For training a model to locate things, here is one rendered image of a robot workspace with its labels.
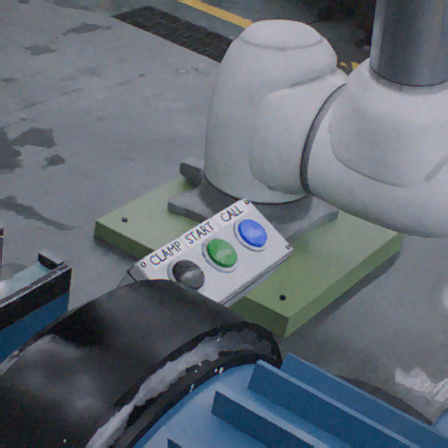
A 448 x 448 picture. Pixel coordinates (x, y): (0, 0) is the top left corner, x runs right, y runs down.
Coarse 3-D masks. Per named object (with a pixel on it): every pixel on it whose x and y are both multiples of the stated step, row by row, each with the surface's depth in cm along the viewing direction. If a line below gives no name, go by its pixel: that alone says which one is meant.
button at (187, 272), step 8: (176, 264) 89; (184, 264) 89; (192, 264) 90; (176, 272) 89; (184, 272) 89; (192, 272) 89; (200, 272) 90; (184, 280) 88; (192, 280) 89; (200, 280) 89; (192, 288) 89; (200, 288) 90
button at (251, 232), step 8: (240, 224) 97; (248, 224) 97; (256, 224) 97; (240, 232) 96; (248, 232) 96; (256, 232) 97; (264, 232) 97; (248, 240) 96; (256, 240) 96; (264, 240) 97
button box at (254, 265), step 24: (216, 216) 96; (240, 216) 98; (192, 240) 93; (240, 240) 96; (144, 264) 88; (168, 264) 90; (216, 264) 92; (240, 264) 94; (264, 264) 96; (216, 288) 91; (240, 288) 93
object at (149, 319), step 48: (144, 288) 35; (48, 336) 32; (96, 336) 32; (144, 336) 32; (192, 336) 33; (240, 336) 36; (0, 384) 31; (48, 384) 31; (96, 384) 30; (144, 384) 31; (192, 384) 32; (240, 384) 33; (288, 384) 32; (336, 384) 34; (0, 432) 30; (48, 432) 30; (96, 432) 30; (144, 432) 31; (192, 432) 31; (240, 432) 31; (288, 432) 30; (336, 432) 32; (384, 432) 31; (432, 432) 33
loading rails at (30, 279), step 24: (0, 240) 118; (0, 264) 119; (48, 264) 114; (0, 288) 109; (24, 288) 108; (48, 288) 111; (0, 312) 105; (24, 312) 109; (48, 312) 113; (0, 336) 107; (24, 336) 111; (0, 360) 109
